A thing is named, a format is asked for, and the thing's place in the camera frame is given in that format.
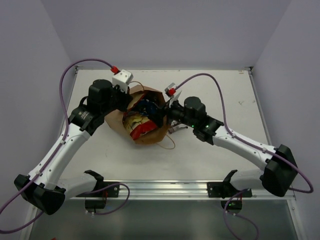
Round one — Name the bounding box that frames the brown paper bag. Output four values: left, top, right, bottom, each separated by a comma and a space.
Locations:
104, 81, 170, 145

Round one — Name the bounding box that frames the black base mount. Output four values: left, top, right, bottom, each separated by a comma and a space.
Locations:
76, 181, 120, 198
206, 181, 240, 199

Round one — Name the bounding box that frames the red chip bag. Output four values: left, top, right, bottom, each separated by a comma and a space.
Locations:
130, 120, 157, 140

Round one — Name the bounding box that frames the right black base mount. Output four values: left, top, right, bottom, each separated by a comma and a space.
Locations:
206, 181, 240, 199

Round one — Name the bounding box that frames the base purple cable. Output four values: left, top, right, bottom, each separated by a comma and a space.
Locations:
221, 191, 260, 240
84, 183, 131, 216

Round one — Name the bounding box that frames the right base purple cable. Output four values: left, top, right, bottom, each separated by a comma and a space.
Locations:
221, 191, 260, 240

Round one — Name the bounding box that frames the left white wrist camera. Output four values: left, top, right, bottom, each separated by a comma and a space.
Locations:
111, 69, 134, 94

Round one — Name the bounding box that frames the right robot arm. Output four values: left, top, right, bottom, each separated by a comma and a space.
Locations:
147, 96, 298, 198

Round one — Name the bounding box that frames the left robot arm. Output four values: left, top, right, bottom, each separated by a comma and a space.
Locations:
14, 79, 132, 215

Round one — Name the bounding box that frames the yellow chip bag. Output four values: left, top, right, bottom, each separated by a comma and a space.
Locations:
123, 115, 149, 133

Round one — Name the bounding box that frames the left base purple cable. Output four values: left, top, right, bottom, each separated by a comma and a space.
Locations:
84, 183, 131, 216

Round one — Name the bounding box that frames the aluminium front rail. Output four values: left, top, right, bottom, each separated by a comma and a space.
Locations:
34, 179, 296, 201

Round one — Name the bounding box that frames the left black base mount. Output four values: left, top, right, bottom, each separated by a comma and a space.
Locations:
76, 181, 120, 198

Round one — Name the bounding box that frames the brown chocolate bar wrapper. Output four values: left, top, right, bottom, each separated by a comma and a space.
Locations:
168, 120, 188, 134

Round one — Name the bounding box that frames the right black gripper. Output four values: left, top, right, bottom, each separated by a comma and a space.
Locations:
147, 96, 197, 130

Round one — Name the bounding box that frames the blue snack bag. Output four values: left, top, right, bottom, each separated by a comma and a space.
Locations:
137, 99, 159, 115

